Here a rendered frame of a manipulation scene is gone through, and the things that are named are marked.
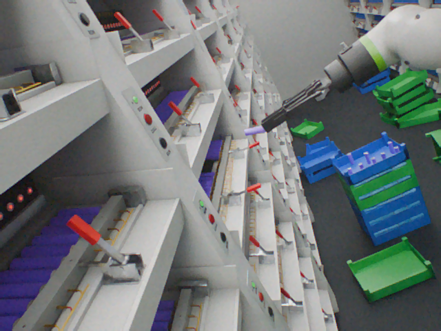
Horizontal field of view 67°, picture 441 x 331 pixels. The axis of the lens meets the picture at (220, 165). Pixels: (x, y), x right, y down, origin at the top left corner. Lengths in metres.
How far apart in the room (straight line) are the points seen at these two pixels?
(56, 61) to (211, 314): 0.43
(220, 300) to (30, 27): 0.48
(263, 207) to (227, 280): 0.57
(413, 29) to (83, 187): 0.63
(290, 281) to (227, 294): 0.56
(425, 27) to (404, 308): 1.24
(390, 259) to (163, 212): 1.52
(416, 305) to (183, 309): 1.28
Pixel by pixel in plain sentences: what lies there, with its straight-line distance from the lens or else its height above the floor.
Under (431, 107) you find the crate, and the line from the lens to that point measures 3.10.
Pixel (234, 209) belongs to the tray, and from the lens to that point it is 0.80.
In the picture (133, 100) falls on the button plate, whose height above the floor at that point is 1.30.
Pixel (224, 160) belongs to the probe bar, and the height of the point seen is 0.99.
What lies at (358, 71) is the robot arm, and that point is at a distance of 0.84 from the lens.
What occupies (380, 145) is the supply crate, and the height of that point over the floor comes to 0.42.
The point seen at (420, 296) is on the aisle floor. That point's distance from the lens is 1.73.
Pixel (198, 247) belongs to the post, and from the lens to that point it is 0.56.
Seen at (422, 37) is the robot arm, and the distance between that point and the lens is 0.73.
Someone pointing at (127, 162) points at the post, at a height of 1.23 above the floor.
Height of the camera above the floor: 1.34
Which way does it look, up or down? 20 degrees down
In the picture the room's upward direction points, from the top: 30 degrees counter-clockwise
